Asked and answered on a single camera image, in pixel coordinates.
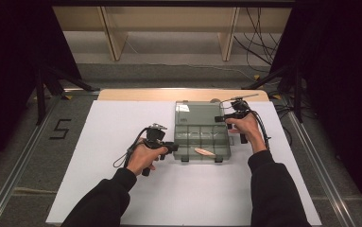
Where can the person's right hand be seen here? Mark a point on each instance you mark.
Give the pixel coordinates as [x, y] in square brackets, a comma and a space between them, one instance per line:
[248, 129]

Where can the white board table cover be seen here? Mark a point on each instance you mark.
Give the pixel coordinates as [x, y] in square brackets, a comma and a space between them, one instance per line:
[185, 192]

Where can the light wooden shelf unit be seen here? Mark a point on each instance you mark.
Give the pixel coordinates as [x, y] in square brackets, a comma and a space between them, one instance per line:
[169, 22]

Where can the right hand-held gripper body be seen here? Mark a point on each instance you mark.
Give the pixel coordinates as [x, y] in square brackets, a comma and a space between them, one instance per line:
[241, 108]

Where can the aluminium floor rail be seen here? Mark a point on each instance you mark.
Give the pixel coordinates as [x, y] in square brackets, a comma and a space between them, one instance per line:
[323, 176]
[14, 170]

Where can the small beige oblong plastic item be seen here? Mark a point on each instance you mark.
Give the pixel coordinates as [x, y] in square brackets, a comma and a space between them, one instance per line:
[204, 152]

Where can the black metal stand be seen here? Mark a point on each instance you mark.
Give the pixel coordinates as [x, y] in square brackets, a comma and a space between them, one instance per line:
[287, 85]
[48, 88]

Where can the person's left hand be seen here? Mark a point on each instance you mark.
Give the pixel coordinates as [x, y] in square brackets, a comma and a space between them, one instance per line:
[144, 157]

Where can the light wooden table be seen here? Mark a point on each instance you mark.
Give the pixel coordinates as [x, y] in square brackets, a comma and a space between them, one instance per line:
[181, 94]

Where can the grey transparent compartment box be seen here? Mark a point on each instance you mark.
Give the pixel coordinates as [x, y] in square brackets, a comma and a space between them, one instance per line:
[200, 135]

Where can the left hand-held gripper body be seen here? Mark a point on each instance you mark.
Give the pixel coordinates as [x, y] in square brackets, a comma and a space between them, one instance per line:
[155, 136]

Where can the black curtain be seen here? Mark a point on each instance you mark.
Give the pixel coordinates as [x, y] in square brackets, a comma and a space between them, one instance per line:
[342, 78]
[11, 63]

